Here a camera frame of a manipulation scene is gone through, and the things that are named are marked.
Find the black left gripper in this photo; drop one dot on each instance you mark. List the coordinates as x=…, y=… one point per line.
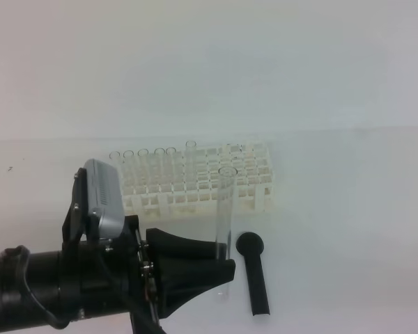
x=124, y=265

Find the clear glass test tube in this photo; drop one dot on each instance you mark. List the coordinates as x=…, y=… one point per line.
x=226, y=188

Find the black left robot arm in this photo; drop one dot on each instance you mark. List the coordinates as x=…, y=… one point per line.
x=35, y=290

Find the white test tube rack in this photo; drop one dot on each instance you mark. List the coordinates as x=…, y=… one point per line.
x=254, y=188

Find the tall test tube in rack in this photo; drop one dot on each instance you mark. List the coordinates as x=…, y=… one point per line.
x=190, y=161

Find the black plastic scoop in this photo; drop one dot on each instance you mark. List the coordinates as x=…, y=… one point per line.
x=251, y=246

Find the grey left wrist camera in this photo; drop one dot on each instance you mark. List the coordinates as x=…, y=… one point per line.
x=104, y=198

